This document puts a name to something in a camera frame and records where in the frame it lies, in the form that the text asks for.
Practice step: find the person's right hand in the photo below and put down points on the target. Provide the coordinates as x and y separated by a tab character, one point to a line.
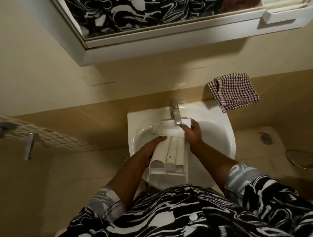
194	139

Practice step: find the person's left hand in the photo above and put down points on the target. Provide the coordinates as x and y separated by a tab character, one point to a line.
151	146

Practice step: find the person's left fingers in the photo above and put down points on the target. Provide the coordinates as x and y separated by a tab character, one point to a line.
160	139

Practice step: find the person's right thumb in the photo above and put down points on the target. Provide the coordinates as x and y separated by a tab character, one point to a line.
185	129

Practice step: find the white plastic detergent drawer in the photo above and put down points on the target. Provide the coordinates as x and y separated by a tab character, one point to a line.
170	151

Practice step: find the person's left forearm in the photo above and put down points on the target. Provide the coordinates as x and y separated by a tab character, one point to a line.
129	174

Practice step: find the person's right forearm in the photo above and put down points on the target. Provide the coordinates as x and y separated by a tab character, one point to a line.
212	160

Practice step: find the white ceramic sink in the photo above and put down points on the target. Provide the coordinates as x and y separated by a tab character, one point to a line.
181	144

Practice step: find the chrome sink faucet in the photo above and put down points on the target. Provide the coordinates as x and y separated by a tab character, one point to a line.
176	111

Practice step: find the round floor drain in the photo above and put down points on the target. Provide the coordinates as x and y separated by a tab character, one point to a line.
125	159

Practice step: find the checkered hand towel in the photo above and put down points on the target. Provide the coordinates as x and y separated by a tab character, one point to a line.
233	91

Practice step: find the black white patterned shirt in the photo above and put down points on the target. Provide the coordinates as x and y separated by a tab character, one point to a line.
195	210

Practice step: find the dark floor drain cover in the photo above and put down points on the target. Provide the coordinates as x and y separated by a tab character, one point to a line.
266	138

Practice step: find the white mirror cabinet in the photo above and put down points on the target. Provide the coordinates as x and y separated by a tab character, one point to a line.
171	26

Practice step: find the white perforated shelf rack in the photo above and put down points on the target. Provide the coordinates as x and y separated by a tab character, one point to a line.
49	136

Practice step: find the chrome wall hook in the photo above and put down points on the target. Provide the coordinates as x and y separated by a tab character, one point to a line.
28	146

